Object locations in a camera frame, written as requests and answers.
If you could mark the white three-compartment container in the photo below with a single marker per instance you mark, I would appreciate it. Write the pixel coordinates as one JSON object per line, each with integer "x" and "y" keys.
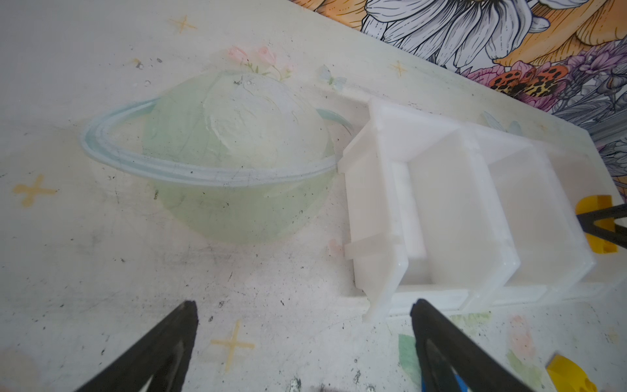
{"x": 468, "y": 217}

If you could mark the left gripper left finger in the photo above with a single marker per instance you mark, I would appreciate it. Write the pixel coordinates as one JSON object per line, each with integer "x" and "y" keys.
{"x": 159, "y": 361}

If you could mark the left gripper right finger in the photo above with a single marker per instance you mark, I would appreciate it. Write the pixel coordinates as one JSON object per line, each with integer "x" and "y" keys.
{"x": 446, "y": 356}

